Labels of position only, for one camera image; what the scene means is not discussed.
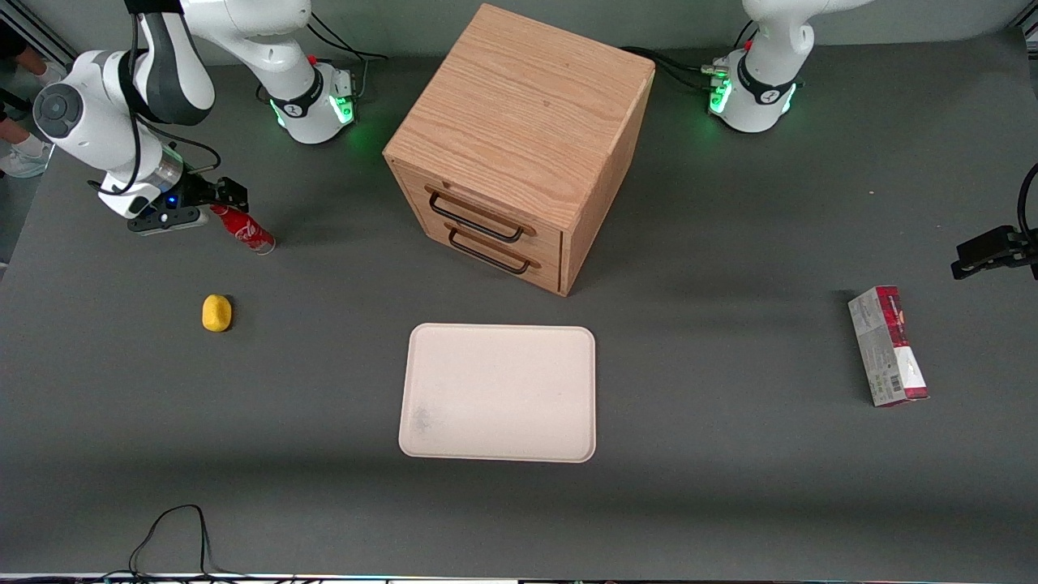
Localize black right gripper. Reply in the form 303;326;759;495
152;174;249;215

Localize red coke bottle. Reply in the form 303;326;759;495
210;203;277;256

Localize beige rectangular tray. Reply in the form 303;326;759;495
397;323;598;464

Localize yellow lemon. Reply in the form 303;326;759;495
201;294;234;333

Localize red and grey carton box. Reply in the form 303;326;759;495
847;285;930;408

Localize wooden drawer front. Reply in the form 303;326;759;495
403;203;562;293
395;166;564;259

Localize wooden drawer cabinet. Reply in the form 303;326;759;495
383;3;656;298

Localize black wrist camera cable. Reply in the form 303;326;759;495
87;0;222;197
1017;162;1038;246

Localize black right arm base cables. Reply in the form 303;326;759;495
307;15;387;103

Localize black arm base cables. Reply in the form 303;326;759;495
307;15;387;103
620;45;724;92

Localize black metal drawer handle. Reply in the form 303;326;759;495
447;226;533;275
427;190;527;244

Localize black looped cable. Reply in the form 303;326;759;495
128;504;238;579

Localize black left arm base cables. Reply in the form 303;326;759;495
620;45;724;92

